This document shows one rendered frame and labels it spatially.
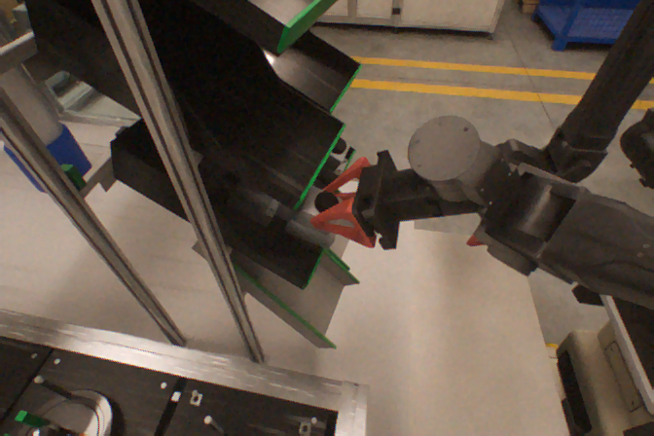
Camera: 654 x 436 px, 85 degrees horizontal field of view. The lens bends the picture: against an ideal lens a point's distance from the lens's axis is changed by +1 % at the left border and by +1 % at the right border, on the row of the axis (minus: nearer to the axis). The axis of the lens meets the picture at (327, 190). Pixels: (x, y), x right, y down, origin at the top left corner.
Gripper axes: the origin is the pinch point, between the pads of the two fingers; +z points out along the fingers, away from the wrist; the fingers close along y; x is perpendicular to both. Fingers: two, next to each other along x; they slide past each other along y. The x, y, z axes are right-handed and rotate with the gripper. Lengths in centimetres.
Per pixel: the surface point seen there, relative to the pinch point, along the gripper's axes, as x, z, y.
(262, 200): -3.9, 6.6, 1.0
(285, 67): -13.2, 3.1, -14.6
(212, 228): -6.4, 9.5, 6.9
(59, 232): 3, 86, -9
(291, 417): 26.8, 15.0, 17.9
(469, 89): 146, 8, -269
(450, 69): 139, 23, -300
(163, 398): 17.0, 33.6, 20.3
